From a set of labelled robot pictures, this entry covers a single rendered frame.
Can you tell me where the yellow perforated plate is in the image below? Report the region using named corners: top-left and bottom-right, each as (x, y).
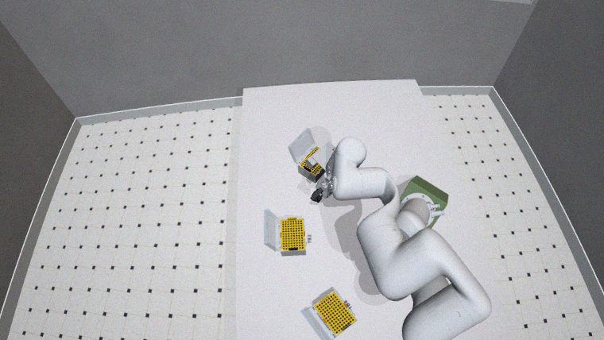
top-left (281, 218), bottom-right (305, 251)
top-left (300, 147), bottom-right (322, 175)
top-left (314, 292), bottom-right (354, 334)

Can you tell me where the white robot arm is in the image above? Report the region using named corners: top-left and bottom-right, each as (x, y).
top-left (305, 137), bottom-right (492, 340)

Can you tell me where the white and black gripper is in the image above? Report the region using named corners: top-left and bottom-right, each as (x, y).
top-left (311, 171), bottom-right (332, 203)

